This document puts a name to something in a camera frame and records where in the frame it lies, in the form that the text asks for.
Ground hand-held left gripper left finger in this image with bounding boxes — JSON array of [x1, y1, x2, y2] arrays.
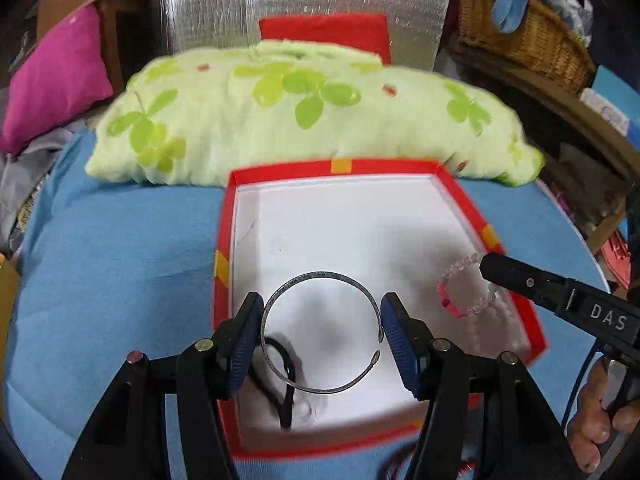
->
[[62, 292, 266, 480]]

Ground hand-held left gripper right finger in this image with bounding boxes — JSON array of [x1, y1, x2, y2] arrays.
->
[[380, 291, 583, 480]]

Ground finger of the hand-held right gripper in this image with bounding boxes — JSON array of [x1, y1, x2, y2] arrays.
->
[[479, 252, 571, 313]]

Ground pink and clear bead bracelet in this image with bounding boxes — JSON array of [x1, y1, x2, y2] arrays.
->
[[436, 254, 501, 318]]

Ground silver bangle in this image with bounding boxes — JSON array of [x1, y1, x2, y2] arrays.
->
[[260, 271, 387, 395]]

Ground red cardboard box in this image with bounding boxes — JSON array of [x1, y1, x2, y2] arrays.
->
[[212, 157, 548, 461]]

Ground person's right hand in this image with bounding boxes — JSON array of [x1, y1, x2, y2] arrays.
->
[[566, 359, 640, 476]]

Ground coral pink cloth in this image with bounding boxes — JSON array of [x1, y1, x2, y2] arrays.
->
[[597, 240, 632, 277]]

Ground wooden shelf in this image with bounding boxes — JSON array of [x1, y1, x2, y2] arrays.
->
[[447, 35, 640, 256]]

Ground white flat box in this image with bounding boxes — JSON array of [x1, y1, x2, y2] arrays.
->
[[580, 87, 631, 133]]

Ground blue flat box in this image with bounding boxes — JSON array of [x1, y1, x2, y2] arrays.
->
[[592, 65, 640, 126]]

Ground green leaf print pillow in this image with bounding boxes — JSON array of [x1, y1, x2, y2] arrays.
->
[[85, 40, 547, 187]]

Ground wicker basket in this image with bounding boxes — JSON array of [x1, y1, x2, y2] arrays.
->
[[457, 0, 596, 95]]

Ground orange box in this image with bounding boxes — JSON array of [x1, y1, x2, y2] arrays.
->
[[0, 257, 21, 376]]

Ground light blue cloth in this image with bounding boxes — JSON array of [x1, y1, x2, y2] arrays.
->
[[492, 0, 538, 33]]

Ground grey clothes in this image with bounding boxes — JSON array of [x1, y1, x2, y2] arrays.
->
[[0, 120, 86, 261]]

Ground red cushion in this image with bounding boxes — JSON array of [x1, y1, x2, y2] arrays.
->
[[258, 14, 392, 65]]

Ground magenta pillow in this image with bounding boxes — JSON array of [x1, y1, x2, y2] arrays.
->
[[0, 5, 115, 155]]

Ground silver insulation sheet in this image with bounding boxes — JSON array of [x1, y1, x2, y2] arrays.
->
[[155, 0, 456, 73]]

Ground brown cardboard box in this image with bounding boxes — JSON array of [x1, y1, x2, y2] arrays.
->
[[37, 0, 108, 36]]

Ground blue cable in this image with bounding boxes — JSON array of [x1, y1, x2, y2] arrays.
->
[[560, 342, 603, 433]]

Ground black hair tie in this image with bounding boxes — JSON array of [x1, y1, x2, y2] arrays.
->
[[250, 337, 301, 431]]

